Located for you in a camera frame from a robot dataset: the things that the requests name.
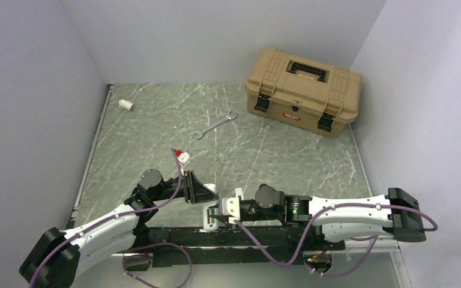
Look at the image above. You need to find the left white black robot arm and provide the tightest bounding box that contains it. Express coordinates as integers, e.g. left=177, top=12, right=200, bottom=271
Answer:
left=19, top=169, right=218, bottom=287

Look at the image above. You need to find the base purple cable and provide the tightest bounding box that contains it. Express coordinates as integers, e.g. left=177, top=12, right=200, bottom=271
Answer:
left=122, top=242, right=193, bottom=288
left=304, top=234, right=382, bottom=278

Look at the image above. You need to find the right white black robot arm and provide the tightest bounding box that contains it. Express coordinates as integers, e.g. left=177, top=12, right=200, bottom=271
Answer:
left=203, top=184, right=426, bottom=249

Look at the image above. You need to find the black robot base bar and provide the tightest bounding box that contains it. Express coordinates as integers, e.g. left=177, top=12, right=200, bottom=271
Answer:
left=109, top=224, right=346, bottom=268

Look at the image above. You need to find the silver open-end wrench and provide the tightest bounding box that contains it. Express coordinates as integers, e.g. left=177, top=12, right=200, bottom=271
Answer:
left=193, top=111, right=238, bottom=140

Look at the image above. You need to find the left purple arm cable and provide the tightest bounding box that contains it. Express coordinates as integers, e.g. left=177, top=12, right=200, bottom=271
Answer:
left=28, top=148, right=185, bottom=288

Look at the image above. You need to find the white remote battery cover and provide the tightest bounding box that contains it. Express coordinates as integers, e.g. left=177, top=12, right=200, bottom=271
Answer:
left=118, top=99, right=134, bottom=111

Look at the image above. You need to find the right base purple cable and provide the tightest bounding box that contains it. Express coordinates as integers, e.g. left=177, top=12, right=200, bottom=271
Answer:
left=304, top=234, right=382, bottom=278

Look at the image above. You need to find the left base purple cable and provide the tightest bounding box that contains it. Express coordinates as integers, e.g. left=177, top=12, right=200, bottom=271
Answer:
left=122, top=242, right=193, bottom=288

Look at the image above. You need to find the tan plastic toolbox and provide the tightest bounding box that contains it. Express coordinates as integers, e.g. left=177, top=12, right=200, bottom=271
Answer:
left=244, top=49, right=363, bottom=139

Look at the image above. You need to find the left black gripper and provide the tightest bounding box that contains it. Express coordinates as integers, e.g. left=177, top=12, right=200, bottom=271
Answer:
left=151, top=170, right=219, bottom=204

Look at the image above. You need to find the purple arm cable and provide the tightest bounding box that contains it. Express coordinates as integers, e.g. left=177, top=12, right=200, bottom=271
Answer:
left=234, top=202, right=439, bottom=267
left=28, top=148, right=185, bottom=288

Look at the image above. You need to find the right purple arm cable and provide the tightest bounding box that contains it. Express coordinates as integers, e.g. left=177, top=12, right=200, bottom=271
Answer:
left=234, top=202, right=439, bottom=267

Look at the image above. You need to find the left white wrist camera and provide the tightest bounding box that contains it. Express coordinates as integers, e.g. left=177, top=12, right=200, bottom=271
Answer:
left=176, top=149, right=192, bottom=164

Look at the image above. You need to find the white remote control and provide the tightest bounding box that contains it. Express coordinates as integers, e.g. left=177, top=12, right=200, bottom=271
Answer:
left=203, top=184, right=225, bottom=232

